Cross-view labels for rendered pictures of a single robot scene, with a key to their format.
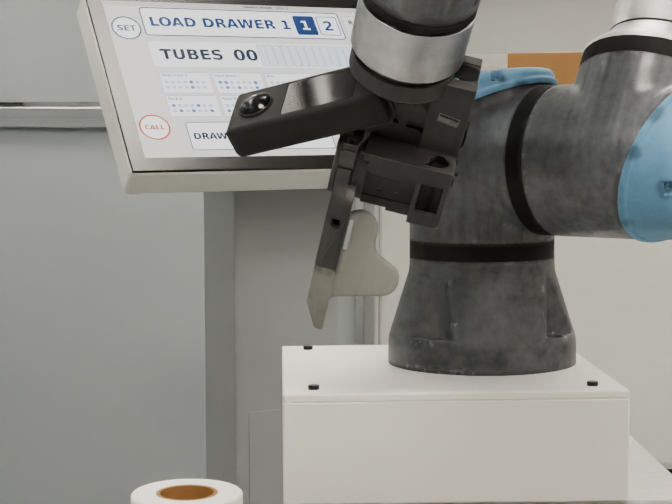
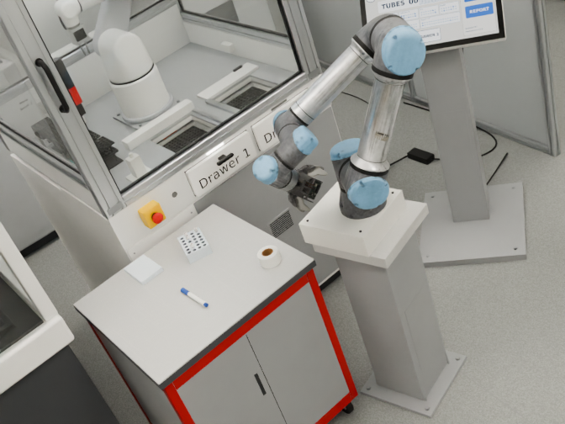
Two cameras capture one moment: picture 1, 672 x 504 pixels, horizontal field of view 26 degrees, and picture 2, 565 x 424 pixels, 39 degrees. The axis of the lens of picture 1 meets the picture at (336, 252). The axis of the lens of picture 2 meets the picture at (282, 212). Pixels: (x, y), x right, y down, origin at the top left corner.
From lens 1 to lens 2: 2.03 m
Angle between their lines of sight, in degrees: 54
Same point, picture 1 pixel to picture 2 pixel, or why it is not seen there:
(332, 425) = (308, 230)
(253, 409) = (436, 113)
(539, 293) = not seen: hidden behind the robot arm
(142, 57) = (374, 10)
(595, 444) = (359, 246)
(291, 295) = (444, 76)
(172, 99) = not seen: hidden behind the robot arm
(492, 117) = (338, 166)
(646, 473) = (390, 242)
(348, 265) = (300, 205)
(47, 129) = not seen: outside the picture
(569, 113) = (344, 175)
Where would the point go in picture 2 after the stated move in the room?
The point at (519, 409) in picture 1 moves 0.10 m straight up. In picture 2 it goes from (342, 235) to (334, 211)
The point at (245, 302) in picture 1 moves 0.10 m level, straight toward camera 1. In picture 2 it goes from (427, 81) to (415, 94)
